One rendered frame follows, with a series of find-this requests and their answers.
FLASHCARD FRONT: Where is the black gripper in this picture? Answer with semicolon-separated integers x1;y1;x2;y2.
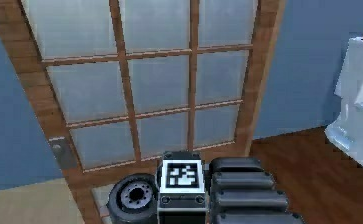
106;172;161;224

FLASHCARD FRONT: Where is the wooden glass-paned door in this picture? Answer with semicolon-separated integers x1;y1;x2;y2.
0;0;288;224

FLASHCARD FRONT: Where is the grey metal door handle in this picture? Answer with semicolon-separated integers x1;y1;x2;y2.
48;136;77;170

